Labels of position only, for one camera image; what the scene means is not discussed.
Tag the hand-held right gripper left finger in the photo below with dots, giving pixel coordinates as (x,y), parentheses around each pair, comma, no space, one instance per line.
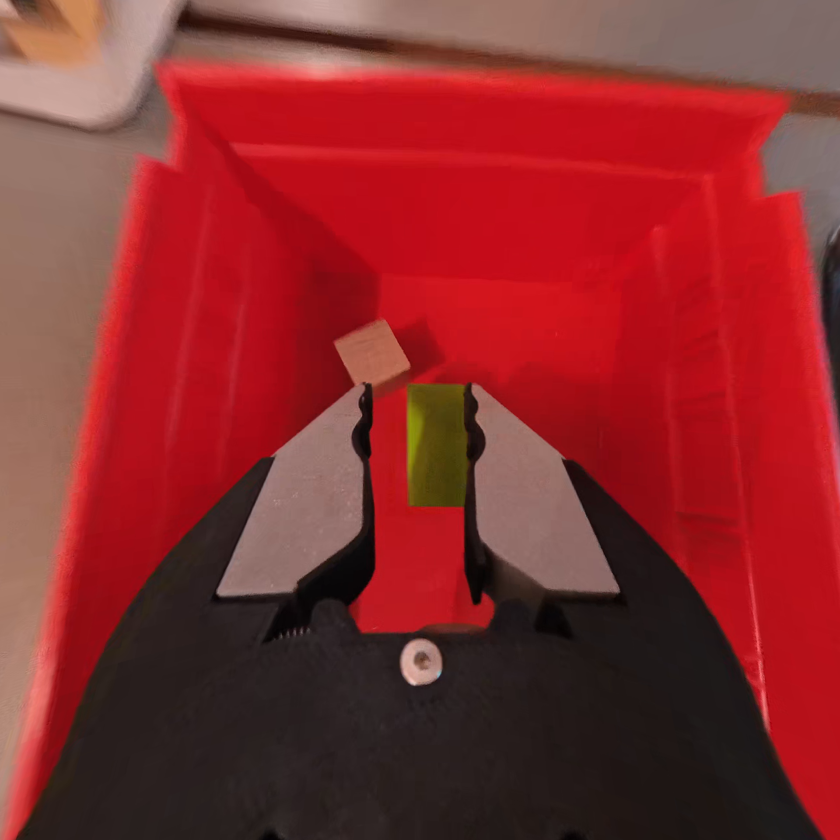
(308,505)

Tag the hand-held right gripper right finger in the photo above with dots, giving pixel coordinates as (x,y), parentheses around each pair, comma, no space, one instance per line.
(538,512)

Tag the lime green long block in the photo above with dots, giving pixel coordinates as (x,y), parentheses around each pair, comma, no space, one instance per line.
(436,446)

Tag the natural wooden cube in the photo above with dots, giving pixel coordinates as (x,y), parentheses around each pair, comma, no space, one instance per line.
(371,354)

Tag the red plastic bin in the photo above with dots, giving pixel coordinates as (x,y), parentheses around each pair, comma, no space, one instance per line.
(525,216)

